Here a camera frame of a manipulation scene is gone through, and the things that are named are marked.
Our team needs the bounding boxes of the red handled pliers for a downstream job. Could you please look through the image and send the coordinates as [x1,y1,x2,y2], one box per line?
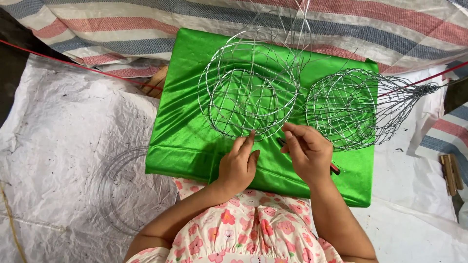
[276,137,341,176]

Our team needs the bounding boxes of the person's right hand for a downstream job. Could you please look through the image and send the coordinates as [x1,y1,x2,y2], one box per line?
[280,122,334,186]

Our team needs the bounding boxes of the pink floral dress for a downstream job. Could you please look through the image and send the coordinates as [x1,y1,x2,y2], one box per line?
[126,178,344,263]

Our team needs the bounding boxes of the wooden block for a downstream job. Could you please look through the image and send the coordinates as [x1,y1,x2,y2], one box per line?
[141,65,169,99]

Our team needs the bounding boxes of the coil of thin wire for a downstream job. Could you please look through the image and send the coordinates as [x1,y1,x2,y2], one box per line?
[88,145,178,236]

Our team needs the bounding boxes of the unfinished wire basket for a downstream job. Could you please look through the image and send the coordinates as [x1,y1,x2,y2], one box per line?
[197,0,331,142]

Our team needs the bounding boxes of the striped woven tarp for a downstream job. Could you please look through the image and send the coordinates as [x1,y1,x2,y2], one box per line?
[409,60,468,187]
[0,0,468,79]

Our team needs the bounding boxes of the red cord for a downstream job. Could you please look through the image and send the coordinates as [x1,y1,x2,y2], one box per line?
[0,39,468,98]

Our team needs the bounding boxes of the person's left hand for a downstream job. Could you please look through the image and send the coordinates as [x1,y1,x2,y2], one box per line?
[216,130,261,196]

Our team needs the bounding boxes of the white plastic sheet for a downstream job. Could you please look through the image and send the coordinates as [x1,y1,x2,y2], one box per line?
[0,55,468,263]

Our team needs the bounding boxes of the finished wire basket with handle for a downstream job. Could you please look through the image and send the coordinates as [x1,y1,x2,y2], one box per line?
[304,68,439,152]

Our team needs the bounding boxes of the wooden sticks bundle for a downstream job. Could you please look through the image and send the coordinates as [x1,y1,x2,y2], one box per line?
[439,153,464,197]

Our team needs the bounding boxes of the green satin cloth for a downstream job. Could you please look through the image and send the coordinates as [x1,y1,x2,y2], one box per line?
[145,28,380,208]

